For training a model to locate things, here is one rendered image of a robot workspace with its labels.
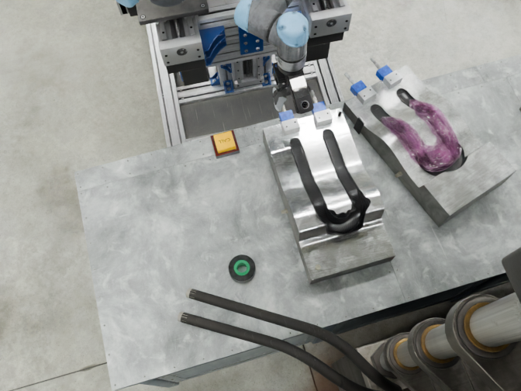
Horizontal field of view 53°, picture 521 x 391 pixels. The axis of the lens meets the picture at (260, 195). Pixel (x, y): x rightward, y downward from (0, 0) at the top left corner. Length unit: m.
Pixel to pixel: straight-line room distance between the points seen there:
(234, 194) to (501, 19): 2.08
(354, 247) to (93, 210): 0.82
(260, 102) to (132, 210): 1.03
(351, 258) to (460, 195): 0.37
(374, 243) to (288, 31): 0.68
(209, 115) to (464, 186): 1.28
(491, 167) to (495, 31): 1.62
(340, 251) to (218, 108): 1.18
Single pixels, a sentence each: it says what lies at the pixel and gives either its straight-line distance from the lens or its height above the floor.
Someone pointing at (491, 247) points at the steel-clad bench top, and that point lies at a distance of 1.76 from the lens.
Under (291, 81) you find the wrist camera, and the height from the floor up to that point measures 1.18.
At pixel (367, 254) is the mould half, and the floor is 0.86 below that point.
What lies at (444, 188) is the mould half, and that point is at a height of 0.91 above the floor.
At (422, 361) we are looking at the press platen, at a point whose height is 1.29.
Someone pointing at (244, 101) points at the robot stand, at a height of 0.21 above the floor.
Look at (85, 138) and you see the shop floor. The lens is 2.83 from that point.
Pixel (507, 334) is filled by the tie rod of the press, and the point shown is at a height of 1.65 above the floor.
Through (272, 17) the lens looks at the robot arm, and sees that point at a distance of 1.34.
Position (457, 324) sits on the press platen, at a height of 1.54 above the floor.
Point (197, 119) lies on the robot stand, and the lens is 2.51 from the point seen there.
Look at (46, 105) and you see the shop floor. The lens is 3.00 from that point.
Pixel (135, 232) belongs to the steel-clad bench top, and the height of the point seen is 0.80.
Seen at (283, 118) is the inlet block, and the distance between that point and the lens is 1.69.
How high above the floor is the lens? 2.37
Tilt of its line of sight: 69 degrees down
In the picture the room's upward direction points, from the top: 3 degrees counter-clockwise
